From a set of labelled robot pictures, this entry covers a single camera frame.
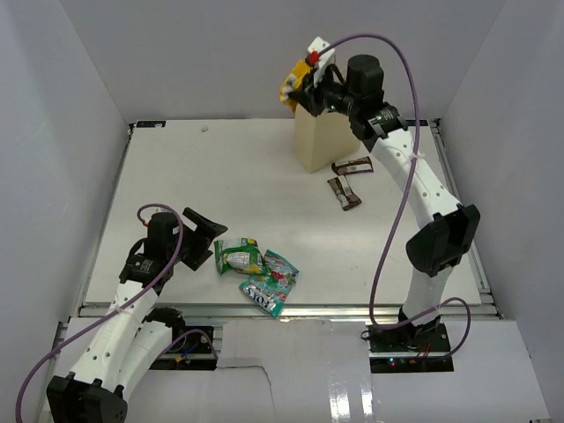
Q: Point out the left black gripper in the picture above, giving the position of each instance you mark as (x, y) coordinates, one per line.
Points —
(209, 228)

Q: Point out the green snack packet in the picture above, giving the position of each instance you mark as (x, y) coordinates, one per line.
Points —
(240, 254)

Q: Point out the yellow snack bar wrapper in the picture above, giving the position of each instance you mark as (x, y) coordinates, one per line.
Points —
(293, 83)

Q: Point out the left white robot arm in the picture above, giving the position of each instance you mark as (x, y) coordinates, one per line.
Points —
(110, 326)

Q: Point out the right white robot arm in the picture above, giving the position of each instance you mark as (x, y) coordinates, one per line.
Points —
(446, 226)

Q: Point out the cream paper bag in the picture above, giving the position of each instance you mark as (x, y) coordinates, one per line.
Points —
(321, 140)

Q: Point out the teal Fox's candy bag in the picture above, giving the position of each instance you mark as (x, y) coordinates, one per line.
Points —
(269, 291)

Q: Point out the brown chocolate bar upper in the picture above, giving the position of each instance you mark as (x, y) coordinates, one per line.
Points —
(357, 166)

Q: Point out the brown chocolate bar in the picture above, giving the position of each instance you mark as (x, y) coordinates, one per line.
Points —
(344, 193)
(357, 166)

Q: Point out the brown chocolate bar lower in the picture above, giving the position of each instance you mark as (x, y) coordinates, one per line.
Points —
(344, 193)

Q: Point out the left blue corner label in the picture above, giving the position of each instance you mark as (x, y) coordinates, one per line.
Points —
(150, 124)

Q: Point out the white paper sheet front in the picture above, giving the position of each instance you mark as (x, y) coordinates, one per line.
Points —
(309, 371)

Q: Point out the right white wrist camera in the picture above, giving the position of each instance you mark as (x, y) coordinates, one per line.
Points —
(320, 56)

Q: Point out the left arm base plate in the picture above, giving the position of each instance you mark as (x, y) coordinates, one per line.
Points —
(193, 353)

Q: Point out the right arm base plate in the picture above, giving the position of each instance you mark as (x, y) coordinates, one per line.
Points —
(390, 352)

